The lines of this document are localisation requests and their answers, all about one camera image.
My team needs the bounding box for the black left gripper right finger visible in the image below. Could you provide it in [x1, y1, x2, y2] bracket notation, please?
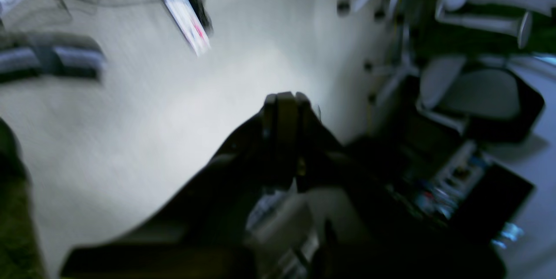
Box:
[297, 92, 506, 279]

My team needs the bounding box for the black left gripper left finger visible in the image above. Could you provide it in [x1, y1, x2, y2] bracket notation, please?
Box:
[61, 92, 300, 279]

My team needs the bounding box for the black foot pedal zero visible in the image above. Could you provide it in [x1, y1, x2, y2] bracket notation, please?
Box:
[34, 37, 106, 81]

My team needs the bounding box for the black foot pedal start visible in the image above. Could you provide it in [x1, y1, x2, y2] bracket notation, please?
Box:
[0, 33, 42, 84]

